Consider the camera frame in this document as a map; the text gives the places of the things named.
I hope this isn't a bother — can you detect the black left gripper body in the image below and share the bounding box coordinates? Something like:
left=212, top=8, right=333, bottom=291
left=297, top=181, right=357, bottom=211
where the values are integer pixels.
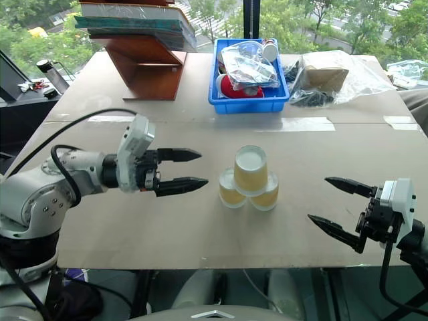
left=134, top=148, right=162, bottom=193

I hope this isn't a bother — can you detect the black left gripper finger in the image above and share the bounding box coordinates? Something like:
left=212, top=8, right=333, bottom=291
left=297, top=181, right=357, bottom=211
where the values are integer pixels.
left=155, top=177, right=209, bottom=198
left=156, top=147, right=203, bottom=164

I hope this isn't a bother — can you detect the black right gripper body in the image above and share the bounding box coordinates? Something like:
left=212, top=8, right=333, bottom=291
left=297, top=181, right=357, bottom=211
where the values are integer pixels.
left=354, top=197, right=401, bottom=245

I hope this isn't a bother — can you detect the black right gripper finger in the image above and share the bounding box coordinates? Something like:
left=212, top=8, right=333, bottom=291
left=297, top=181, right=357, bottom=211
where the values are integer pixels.
left=324, top=177, right=379, bottom=199
left=307, top=214, right=367, bottom=255

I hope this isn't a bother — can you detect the stack of books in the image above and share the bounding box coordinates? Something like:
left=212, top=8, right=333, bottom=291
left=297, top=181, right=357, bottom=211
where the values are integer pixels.
left=74, top=0, right=199, bottom=53

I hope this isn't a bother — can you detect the yellow paper cup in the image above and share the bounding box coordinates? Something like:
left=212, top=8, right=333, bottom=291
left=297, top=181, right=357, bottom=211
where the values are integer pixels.
left=249, top=171, right=280, bottom=212
left=233, top=145, right=270, bottom=197
left=218, top=168, right=249, bottom=209

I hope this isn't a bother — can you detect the clear tape strip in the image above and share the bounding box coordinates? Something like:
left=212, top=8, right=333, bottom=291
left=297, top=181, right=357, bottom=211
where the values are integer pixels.
left=383, top=115, right=420, bottom=132
left=282, top=117, right=336, bottom=132

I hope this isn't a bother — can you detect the red round item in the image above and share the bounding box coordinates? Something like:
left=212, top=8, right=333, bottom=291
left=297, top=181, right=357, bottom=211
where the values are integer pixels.
left=216, top=74, right=265, bottom=99

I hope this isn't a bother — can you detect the brown wooden shelf stand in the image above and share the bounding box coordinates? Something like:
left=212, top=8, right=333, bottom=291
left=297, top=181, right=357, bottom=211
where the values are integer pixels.
left=90, top=33, right=189, bottom=102

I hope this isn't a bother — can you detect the blue plastic bin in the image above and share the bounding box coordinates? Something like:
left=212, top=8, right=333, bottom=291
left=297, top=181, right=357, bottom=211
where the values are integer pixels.
left=207, top=37, right=291, bottom=115

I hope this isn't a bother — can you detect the pile of black parts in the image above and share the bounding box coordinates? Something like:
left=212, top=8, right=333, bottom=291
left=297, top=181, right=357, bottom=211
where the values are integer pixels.
left=290, top=88, right=336, bottom=108

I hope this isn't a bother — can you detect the large clear plastic bag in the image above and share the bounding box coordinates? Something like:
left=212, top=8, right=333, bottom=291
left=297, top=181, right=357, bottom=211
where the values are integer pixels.
left=288, top=50, right=397, bottom=108

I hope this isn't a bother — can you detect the brown cardboard box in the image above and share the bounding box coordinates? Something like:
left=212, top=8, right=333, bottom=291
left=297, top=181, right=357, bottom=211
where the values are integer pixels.
left=302, top=64, right=350, bottom=94

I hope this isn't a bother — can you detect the clear plastic bag with items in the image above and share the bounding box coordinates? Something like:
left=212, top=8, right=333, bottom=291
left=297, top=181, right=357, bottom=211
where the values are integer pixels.
left=219, top=41, right=282, bottom=90

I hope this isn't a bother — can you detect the crumpled clear plastic bag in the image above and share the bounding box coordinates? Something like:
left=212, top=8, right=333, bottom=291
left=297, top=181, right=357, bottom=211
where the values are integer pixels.
left=387, top=59, right=428, bottom=91

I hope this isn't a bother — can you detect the grey robot torso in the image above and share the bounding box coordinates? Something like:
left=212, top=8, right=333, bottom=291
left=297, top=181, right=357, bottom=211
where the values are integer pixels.
left=128, top=303, right=304, bottom=321

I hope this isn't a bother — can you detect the black cylindrical bottle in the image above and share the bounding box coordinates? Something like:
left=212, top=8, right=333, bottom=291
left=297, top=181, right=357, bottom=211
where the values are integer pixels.
left=35, top=59, right=70, bottom=96

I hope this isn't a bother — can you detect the white round jar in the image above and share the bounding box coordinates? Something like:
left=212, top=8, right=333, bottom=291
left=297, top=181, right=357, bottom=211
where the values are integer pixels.
left=261, top=41, right=279, bottom=62

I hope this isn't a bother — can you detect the black side desk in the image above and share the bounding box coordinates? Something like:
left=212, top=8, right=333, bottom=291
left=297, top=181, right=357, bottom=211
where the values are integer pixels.
left=0, top=49, right=63, bottom=175

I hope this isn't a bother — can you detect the bunch of keys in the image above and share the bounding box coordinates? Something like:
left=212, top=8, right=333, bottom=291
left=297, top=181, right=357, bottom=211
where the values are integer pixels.
left=17, top=80, right=46, bottom=94

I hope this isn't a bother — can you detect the black vertical pole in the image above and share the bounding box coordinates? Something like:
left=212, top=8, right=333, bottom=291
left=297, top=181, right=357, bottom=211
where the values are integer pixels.
left=243, top=0, right=253, bottom=39

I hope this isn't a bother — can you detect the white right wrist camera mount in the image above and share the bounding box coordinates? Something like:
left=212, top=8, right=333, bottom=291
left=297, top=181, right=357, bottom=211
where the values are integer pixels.
left=379, top=178, right=417, bottom=248

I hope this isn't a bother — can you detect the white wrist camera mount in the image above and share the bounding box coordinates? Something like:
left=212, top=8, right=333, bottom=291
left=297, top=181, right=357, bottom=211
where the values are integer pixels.
left=116, top=113, right=156, bottom=194
left=379, top=178, right=417, bottom=248

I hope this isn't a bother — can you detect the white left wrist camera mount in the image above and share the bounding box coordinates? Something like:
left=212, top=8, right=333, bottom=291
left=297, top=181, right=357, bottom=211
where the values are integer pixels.
left=116, top=113, right=156, bottom=194

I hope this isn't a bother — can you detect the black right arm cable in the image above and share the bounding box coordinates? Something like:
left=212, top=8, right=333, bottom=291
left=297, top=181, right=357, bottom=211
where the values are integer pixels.
left=379, top=230, right=428, bottom=317

